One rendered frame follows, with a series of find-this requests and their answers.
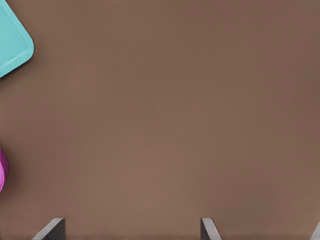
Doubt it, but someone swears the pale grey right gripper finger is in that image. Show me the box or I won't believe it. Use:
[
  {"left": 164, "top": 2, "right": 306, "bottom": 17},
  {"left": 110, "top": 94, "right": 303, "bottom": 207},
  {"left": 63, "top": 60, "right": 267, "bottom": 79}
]
[{"left": 31, "top": 217, "right": 67, "bottom": 240}]

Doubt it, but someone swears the magenta plate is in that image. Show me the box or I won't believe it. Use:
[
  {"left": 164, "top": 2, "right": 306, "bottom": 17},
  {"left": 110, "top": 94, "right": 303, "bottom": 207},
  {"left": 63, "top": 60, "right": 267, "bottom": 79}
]
[{"left": 0, "top": 147, "right": 9, "bottom": 193}]

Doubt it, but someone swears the teal tray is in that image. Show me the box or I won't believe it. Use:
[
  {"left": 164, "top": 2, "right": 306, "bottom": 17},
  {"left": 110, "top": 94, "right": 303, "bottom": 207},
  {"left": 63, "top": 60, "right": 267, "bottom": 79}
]
[{"left": 0, "top": 0, "right": 35, "bottom": 79}]

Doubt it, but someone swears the silver frame post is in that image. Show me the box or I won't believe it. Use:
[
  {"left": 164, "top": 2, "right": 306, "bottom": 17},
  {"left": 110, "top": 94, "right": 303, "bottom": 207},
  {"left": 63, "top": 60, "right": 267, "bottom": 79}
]
[{"left": 310, "top": 220, "right": 320, "bottom": 240}]

